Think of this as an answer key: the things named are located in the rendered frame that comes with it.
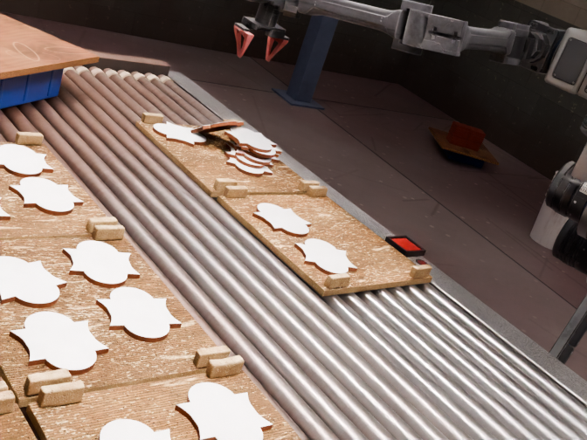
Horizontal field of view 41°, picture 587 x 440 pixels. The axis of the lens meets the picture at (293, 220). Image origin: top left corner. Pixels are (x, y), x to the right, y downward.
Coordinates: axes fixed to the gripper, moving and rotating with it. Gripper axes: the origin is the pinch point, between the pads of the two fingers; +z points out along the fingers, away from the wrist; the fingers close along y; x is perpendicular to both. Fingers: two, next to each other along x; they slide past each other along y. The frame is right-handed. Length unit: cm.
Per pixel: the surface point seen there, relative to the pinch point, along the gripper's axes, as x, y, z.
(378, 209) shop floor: -117, -234, 122
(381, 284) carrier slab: 70, 5, 25
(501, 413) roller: 109, 11, 25
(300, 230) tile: 48, 12, 24
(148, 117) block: -12.3, 18.5, 24.9
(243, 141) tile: 10.7, 3.6, 20.0
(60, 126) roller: -13, 43, 29
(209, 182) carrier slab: 22.0, 19.9, 25.9
